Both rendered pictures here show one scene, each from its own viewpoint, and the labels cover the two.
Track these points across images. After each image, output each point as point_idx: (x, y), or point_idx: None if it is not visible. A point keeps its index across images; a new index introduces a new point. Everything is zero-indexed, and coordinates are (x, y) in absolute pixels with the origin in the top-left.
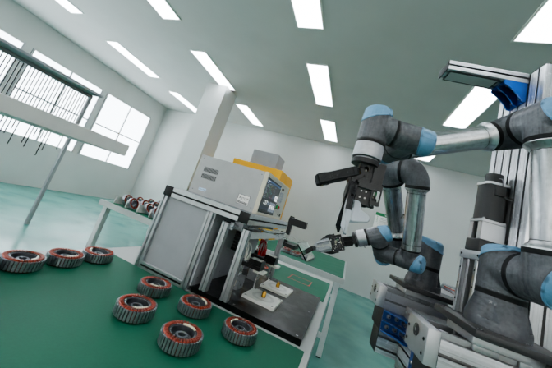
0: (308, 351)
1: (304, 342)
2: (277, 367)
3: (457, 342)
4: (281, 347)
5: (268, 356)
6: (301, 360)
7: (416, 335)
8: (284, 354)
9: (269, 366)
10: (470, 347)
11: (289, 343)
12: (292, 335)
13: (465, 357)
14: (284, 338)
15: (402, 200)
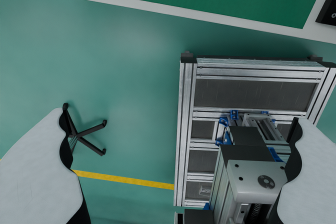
0: (306, 35)
1: (331, 29)
2: None
3: (235, 210)
4: None
5: None
6: (278, 25)
7: (260, 175)
8: None
9: None
10: (233, 218)
11: (316, 5)
12: (328, 6)
13: (226, 204)
14: None
15: None
